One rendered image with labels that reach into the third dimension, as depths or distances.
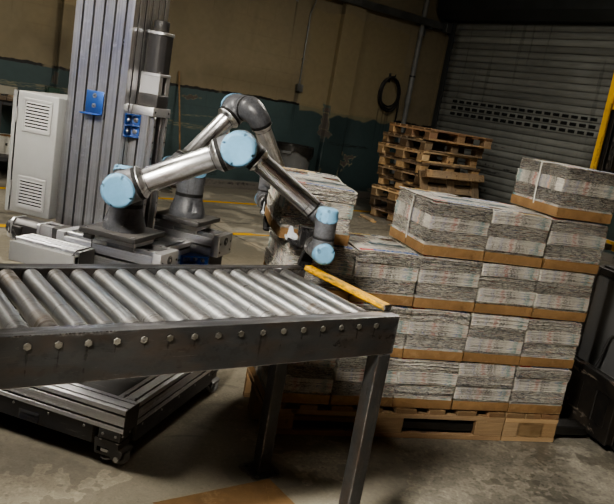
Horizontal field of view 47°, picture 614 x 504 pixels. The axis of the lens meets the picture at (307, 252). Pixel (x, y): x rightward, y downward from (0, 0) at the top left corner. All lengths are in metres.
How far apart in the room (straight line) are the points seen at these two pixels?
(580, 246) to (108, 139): 2.05
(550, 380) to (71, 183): 2.28
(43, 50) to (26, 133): 6.17
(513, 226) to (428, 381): 0.77
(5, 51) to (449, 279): 6.84
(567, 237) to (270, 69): 7.51
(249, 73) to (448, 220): 7.39
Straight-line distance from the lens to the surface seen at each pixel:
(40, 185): 2.91
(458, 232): 3.03
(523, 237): 3.19
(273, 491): 2.68
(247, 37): 10.11
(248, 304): 1.99
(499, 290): 3.20
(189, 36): 9.72
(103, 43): 2.81
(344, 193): 2.80
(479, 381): 3.31
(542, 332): 3.38
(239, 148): 2.34
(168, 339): 1.71
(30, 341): 1.61
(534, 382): 3.47
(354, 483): 2.31
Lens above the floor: 1.37
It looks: 12 degrees down
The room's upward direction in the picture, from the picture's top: 10 degrees clockwise
